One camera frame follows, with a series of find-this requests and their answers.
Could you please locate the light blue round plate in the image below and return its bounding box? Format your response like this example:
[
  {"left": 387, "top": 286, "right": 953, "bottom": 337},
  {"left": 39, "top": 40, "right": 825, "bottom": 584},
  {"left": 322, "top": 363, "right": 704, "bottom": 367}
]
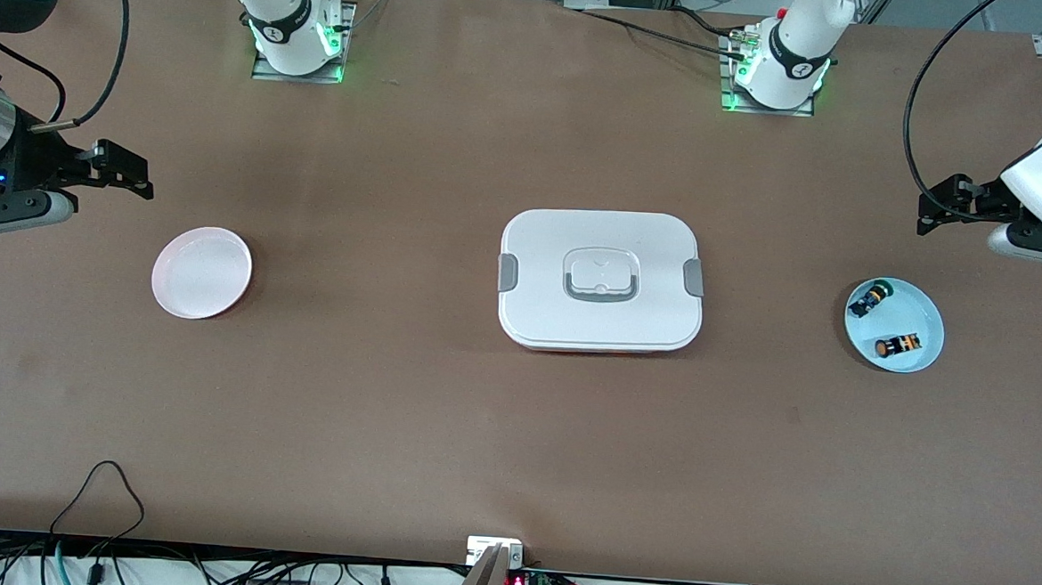
[{"left": 842, "top": 275, "right": 948, "bottom": 376}]

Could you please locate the pink round plate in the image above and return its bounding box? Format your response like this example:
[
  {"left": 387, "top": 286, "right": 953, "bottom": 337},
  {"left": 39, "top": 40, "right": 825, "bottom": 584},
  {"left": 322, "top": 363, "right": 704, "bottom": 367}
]
[{"left": 150, "top": 224, "right": 255, "bottom": 323}]

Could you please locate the small white box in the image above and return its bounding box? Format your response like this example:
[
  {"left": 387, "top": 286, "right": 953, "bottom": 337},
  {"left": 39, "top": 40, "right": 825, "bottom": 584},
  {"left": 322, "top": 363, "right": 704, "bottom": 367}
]
[{"left": 466, "top": 536, "right": 525, "bottom": 570}]

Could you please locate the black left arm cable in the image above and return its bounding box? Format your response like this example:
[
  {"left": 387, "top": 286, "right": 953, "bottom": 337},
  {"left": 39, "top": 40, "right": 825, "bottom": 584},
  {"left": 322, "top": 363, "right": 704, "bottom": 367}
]
[{"left": 900, "top": 0, "right": 1005, "bottom": 204}]

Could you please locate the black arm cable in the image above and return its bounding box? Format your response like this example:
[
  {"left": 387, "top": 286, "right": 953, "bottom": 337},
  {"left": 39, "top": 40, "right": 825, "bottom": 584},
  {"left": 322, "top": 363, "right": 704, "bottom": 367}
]
[
  {"left": 0, "top": 0, "right": 133, "bottom": 139},
  {"left": 900, "top": 0, "right": 1005, "bottom": 204}
]

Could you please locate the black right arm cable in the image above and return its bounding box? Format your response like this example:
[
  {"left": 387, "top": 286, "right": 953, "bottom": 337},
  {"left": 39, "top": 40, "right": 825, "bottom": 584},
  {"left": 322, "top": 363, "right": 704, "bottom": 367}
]
[{"left": 0, "top": 0, "right": 133, "bottom": 139}]

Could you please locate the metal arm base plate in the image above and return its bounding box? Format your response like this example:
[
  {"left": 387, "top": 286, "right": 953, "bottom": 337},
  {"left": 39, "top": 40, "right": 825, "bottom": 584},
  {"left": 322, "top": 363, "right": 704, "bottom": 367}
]
[
  {"left": 251, "top": 0, "right": 357, "bottom": 85},
  {"left": 718, "top": 27, "right": 819, "bottom": 118}
]

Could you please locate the black looped cable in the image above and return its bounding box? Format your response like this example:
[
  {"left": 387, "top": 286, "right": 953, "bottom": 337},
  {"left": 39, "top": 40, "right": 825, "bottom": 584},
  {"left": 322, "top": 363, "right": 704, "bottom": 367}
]
[{"left": 46, "top": 457, "right": 149, "bottom": 568}]

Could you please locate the black cable on table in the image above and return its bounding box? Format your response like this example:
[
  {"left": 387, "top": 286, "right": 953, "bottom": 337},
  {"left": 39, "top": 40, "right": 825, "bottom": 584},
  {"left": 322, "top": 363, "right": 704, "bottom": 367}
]
[{"left": 579, "top": 2, "right": 755, "bottom": 56}]

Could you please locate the white lunch box grey handle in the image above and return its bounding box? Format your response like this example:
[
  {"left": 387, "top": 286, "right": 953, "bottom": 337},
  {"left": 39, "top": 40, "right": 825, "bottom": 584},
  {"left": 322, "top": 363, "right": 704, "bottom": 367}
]
[{"left": 493, "top": 205, "right": 709, "bottom": 361}]

